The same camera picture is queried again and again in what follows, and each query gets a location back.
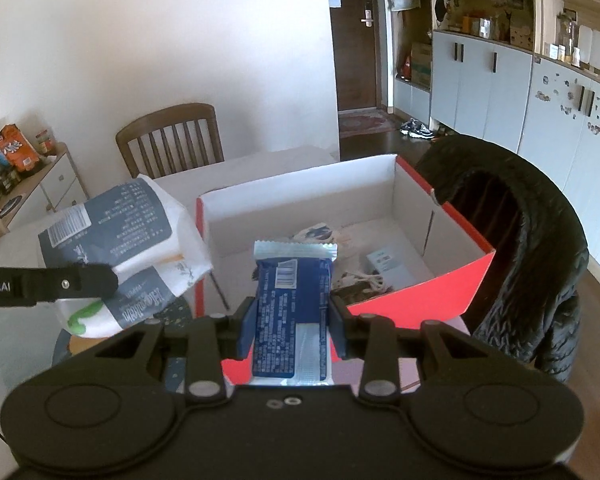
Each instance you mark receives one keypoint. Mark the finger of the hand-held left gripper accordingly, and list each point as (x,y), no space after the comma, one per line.
(80,282)

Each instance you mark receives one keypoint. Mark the white square container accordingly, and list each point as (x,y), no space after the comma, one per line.
(591,45)

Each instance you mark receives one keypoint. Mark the patterned door rug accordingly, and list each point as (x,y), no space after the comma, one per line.
(365,122)

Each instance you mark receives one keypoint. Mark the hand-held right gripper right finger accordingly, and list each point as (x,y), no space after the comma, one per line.
(338,330)

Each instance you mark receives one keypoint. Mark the white marble desktop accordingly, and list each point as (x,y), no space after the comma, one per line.
(260,170)

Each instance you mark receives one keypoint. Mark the small red toy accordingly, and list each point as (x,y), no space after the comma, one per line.
(406,67)

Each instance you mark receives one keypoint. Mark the white sideboard with drawers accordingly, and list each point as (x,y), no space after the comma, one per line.
(55,180)

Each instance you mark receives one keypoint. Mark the dark blue snack packet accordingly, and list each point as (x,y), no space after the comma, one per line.
(290,310)

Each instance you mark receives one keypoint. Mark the wall storage cabinet unit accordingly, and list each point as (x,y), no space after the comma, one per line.
(480,85)

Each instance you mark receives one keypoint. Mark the brown wooden chair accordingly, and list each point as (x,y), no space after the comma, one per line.
(165,120)

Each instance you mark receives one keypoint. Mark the red lid jar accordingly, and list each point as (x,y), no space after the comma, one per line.
(45,142)

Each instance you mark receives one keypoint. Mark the red cardboard box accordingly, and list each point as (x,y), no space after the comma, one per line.
(460,285)

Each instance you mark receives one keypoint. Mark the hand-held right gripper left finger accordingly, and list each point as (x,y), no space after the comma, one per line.
(246,330)

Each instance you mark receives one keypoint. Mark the black padded jacket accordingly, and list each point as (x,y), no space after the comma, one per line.
(540,260)

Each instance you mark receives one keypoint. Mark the glass jar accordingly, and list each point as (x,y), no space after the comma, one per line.
(566,35)

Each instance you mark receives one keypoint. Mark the pair of sneakers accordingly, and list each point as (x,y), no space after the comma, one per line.
(416,129)

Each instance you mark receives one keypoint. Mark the brown entrance door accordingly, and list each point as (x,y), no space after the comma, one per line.
(352,35)

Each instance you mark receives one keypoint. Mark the white tissue pack dark label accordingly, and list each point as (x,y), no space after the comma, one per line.
(130,220)

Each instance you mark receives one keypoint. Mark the orange snack bag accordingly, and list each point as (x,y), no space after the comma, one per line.
(17,150)

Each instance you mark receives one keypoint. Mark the white packet blue round print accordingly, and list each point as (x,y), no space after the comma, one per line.
(315,232)

